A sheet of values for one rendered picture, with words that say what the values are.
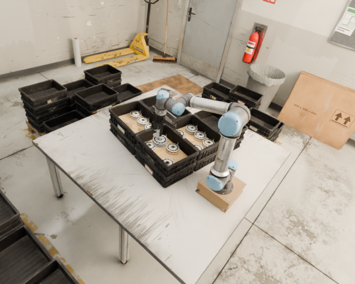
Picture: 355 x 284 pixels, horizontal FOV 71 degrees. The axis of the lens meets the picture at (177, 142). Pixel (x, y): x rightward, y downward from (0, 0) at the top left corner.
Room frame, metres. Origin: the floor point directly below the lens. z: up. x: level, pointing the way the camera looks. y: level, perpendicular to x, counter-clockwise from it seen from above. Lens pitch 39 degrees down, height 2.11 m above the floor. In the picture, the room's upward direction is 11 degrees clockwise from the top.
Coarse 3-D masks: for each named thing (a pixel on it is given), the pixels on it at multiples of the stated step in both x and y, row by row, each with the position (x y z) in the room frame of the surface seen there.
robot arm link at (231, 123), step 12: (240, 108) 1.19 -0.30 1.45; (228, 120) 1.09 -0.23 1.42; (240, 120) 1.10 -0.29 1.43; (228, 132) 1.07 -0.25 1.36; (240, 132) 1.10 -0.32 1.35; (228, 144) 1.09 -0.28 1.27; (216, 156) 1.11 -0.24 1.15; (228, 156) 1.09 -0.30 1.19; (216, 168) 1.09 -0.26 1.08; (216, 180) 1.04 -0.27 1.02; (228, 180) 1.13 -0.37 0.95
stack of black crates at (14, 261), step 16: (0, 240) 0.70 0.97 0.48; (16, 240) 0.76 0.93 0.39; (32, 240) 0.77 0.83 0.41; (0, 256) 0.65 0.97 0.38; (16, 256) 0.67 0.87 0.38; (32, 256) 0.68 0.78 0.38; (48, 256) 0.66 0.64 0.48; (0, 272) 0.56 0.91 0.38; (16, 272) 0.58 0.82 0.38; (32, 272) 0.59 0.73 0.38
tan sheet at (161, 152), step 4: (168, 140) 1.56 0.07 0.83; (156, 148) 1.44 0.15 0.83; (160, 148) 1.45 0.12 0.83; (164, 148) 1.46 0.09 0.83; (156, 152) 1.40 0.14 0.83; (160, 152) 1.40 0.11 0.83; (164, 152) 1.41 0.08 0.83; (180, 152) 1.45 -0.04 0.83; (160, 156) 1.36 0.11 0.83; (164, 156) 1.37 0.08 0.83; (168, 156) 1.38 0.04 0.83; (172, 156) 1.39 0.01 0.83; (176, 156) 1.39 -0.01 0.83; (180, 156) 1.40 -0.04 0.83; (184, 156) 1.41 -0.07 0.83; (176, 160) 1.35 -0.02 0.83
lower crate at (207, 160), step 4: (216, 152) 1.54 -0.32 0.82; (208, 156) 1.48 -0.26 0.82; (212, 156) 1.54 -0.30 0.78; (204, 160) 1.44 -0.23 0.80; (208, 160) 1.50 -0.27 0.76; (212, 160) 1.55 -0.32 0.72; (196, 164) 1.40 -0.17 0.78; (200, 164) 1.42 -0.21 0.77; (204, 164) 1.47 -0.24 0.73; (208, 164) 1.50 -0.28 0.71; (196, 168) 1.41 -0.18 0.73; (200, 168) 1.43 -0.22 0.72
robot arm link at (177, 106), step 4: (168, 100) 1.34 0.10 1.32; (172, 100) 1.34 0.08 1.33; (176, 100) 1.35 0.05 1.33; (180, 100) 1.36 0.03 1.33; (184, 100) 1.38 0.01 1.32; (168, 104) 1.32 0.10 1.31; (172, 104) 1.31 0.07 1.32; (176, 104) 1.31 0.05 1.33; (180, 104) 1.31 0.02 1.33; (184, 104) 1.36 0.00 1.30; (168, 108) 1.31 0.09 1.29; (172, 108) 1.29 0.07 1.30; (176, 108) 1.29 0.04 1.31; (180, 108) 1.29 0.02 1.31; (184, 108) 1.33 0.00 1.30; (172, 112) 1.30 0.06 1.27; (176, 112) 1.28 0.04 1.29; (180, 112) 1.29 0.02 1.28
